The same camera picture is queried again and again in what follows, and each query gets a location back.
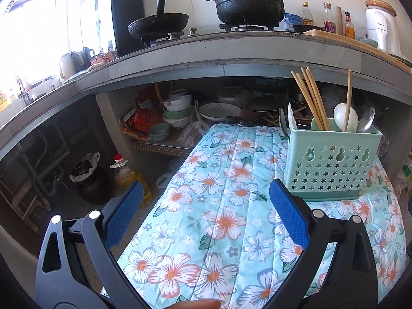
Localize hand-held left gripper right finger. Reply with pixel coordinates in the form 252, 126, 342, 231
261, 178, 378, 309

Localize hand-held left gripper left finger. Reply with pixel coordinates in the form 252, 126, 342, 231
35, 181, 145, 309

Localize green plastic utensil holder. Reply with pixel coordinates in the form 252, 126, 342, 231
285, 117, 383, 201

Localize metal spoon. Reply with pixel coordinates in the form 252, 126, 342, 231
278, 108, 290, 137
357, 107, 376, 134

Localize white plastic spoon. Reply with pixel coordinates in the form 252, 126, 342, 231
287, 102, 298, 131

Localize white ceramic spoon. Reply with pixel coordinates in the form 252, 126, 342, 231
333, 103, 359, 133

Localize wooden chopstick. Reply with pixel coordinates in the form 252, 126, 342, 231
296, 73, 324, 131
342, 70, 353, 132
290, 71, 319, 131
306, 67, 330, 131
301, 67, 327, 131

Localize person's left hand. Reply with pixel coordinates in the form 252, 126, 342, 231
168, 299, 222, 309

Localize cooking oil bottle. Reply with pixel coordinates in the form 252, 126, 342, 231
110, 154, 153, 207

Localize dark ceramic jar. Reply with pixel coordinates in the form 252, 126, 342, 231
69, 153, 111, 205

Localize floral quilted cloth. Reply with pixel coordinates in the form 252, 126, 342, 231
100, 124, 407, 309

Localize metal diamond plate shelf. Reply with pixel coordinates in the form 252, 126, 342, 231
130, 137, 194, 158

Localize light blue white-rimmed bowl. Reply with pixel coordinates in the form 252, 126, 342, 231
148, 123, 170, 141

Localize red snack packet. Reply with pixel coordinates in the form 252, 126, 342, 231
121, 90, 165, 136

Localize grey drain pipes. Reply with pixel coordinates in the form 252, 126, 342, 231
0, 121, 73, 232

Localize plain white bowl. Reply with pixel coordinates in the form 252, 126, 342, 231
164, 117, 190, 128

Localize translucent tied plastic bag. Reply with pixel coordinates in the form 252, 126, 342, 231
177, 101, 210, 147

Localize brown pan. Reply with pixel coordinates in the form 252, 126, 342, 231
225, 98, 292, 128

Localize green bowl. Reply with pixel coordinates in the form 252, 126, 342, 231
162, 108, 191, 120

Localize white plate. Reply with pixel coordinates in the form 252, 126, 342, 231
198, 102, 242, 122

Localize white plastic bag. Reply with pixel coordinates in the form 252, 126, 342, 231
399, 164, 412, 197

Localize pink crumpled bag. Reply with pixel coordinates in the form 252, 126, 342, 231
88, 50, 116, 71

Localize white jug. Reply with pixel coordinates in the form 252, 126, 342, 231
59, 52, 75, 82

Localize black kettle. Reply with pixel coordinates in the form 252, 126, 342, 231
70, 48, 95, 71

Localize metal faucet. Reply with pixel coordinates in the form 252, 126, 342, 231
14, 75, 33, 105

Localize concrete kitchen counter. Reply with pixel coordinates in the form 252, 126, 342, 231
0, 30, 412, 168

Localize wooden cutting board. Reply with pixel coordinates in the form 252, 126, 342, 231
303, 28, 412, 70

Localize black bowl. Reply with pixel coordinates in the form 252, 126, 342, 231
291, 24, 324, 33

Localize ribbed light blue bowl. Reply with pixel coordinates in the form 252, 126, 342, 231
356, 36, 379, 48

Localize black wok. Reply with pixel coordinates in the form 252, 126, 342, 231
128, 0, 190, 41

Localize kitchen knife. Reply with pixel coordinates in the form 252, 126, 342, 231
386, 52, 412, 69

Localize blue plastic bag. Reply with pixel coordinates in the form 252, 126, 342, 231
283, 13, 305, 32

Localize black gas stove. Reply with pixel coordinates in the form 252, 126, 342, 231
140, 22, 285, 48

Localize black cabinet appliance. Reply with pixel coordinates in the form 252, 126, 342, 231
82, 0, 145, 57

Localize orange label sauce bottle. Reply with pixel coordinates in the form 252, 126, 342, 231
344, 12, 355, 39

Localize dark sauce bottle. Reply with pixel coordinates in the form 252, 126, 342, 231
323, 3, 336, 34

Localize yellow label sauce bottle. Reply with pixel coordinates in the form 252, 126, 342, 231
302, 2, 314, 25

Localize white kitchen appliance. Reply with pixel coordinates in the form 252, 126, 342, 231
365, 6, 402, 55

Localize black steamer pot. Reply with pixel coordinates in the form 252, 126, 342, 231
200, 0, 294, 24

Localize woven straw mat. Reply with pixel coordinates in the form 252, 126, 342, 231
365, 0, 397, 16

